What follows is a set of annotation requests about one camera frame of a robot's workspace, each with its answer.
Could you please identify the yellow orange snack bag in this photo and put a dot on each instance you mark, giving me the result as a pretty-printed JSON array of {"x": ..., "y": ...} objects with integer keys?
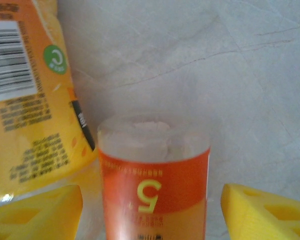
[{"x": 40, "y": 100}]

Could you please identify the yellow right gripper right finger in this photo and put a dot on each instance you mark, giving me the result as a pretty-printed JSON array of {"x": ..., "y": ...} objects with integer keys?
[{"x": 252, "y": 217}]

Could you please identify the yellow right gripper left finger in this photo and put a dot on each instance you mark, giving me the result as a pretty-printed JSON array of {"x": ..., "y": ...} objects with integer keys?
[{"x": 40, "y": 220}]

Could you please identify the orange label plastic bottle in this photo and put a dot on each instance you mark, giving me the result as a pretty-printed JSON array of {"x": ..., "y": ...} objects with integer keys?
[{"x": 152, "y": 180}]

